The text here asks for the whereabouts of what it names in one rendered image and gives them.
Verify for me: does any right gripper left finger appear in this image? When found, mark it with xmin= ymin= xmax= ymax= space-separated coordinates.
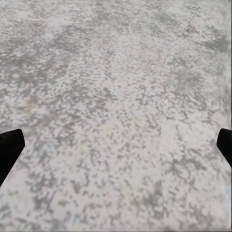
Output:
xmin=0 ymin=129 xmax=25 ymax=187

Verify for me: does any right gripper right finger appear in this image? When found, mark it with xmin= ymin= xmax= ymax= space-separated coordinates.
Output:
xmin=217 ymin=129 xmax=232 ymax=167

